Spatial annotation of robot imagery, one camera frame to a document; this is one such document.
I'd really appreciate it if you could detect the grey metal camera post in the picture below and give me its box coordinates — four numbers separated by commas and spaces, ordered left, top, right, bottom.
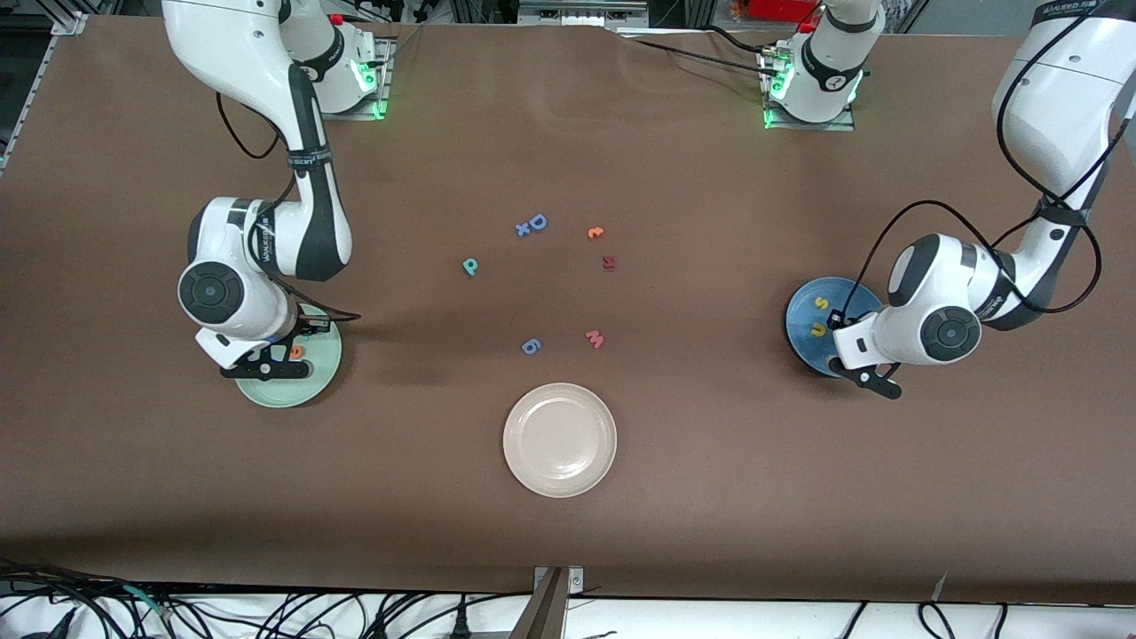
510, 566, 585, 639

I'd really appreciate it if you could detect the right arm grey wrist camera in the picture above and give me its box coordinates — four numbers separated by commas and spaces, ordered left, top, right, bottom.
219, 349, 313, 383

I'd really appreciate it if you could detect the teal cable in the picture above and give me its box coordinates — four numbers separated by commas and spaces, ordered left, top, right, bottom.
120, 584, 174, 620

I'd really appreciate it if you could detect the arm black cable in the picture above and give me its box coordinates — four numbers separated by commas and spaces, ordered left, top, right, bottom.
839, 0, 1136, 322
216, 89, 362, 322

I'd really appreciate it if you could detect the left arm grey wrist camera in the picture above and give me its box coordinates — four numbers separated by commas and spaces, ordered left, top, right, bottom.
826, 355, 904, 401

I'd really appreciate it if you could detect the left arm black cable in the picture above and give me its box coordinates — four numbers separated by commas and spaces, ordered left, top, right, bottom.
839, 0, 1136, 322

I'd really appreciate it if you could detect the black plug connector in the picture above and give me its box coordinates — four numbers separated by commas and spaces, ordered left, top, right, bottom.
18, 606, 81, 639

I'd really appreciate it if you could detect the red box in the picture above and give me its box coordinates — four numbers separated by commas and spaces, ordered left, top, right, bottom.
750, 0, 817, 23

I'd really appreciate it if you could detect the mint green plate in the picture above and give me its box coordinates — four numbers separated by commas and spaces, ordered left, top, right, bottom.
232, 303, 343, 409

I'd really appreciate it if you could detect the white plate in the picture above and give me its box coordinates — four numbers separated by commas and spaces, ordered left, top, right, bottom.
502, 383, 619, 499

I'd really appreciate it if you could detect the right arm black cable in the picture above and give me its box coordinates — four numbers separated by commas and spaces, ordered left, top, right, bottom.
216, 89, 362, 322

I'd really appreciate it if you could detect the blue plate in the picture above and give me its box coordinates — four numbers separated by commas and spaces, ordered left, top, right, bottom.
785, 277, 894, 380

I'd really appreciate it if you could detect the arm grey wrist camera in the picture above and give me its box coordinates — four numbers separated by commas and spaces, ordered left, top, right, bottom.
826, 355, 904, 401
219, 349, 313, 383

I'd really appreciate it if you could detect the grey metal box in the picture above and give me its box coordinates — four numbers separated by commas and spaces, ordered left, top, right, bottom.
519, 0, 649, 28

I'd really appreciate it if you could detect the black table cable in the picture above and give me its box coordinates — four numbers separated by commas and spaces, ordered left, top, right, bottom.
701, 22, 791, 59
617, 34, 773, 79

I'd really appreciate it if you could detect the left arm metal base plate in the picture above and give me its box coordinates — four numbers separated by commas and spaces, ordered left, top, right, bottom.
761, 44, 857, 132

